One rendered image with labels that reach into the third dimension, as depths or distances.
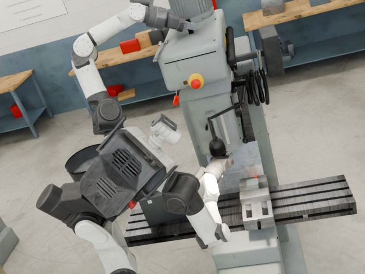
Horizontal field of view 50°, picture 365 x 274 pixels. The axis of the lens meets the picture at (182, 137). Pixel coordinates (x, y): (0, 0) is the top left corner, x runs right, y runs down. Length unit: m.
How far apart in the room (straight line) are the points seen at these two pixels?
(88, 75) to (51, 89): 5.39
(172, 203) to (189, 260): 1.81
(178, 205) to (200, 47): 0.61
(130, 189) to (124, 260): 0.49
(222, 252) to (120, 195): 0.81
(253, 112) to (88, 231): 1.17
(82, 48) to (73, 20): 4.83
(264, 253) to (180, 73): 1.03
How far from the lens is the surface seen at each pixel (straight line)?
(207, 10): 1.93
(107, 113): 1.55
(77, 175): 3.75
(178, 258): 3.35
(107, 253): 1.81
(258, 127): 2.38
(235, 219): 2.14
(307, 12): 5.32
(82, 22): 6.42
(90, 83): 1.62
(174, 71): 1.59
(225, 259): 2.15
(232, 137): 1.86
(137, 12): 1.66
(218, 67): 1.57
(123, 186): 1.46
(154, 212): 2.23
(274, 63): 2.03
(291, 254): 2.88
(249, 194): 2.10
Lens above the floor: 2.34
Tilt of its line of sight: 28 degrees down
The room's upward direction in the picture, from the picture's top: 18 degrees counter-clockwise
